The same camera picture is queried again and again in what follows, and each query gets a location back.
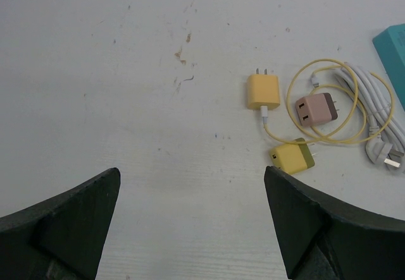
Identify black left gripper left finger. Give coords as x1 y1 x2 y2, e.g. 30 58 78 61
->
1 167 120 279

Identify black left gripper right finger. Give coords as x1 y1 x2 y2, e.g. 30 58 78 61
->
264 166 404 279

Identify yellow plug adapter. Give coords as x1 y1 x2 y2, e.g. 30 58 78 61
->
269 143 315 174

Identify beige pink plug adapter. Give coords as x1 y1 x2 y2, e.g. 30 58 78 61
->
295 92 338 127

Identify white power strip cable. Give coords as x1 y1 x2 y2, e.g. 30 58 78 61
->
333 61 405 172

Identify yellow usb charger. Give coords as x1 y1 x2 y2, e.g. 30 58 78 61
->
247 68 280 110

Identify teal power strip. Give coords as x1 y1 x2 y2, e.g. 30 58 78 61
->
372 24 405 109

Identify yellow thin cable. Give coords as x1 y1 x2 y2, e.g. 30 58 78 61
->
261 58 396 147

